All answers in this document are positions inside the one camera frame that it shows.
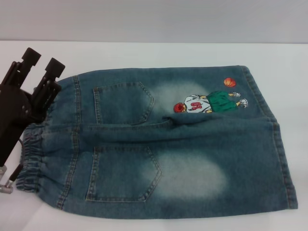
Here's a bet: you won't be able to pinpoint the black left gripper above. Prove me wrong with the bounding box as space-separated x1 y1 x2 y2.
0 47 66 167

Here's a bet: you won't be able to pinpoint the blue denim shorts with print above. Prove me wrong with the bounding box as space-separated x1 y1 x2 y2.
15 64 299 221

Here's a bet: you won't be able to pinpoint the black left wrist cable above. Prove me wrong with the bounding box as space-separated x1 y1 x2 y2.
0 137 27 193

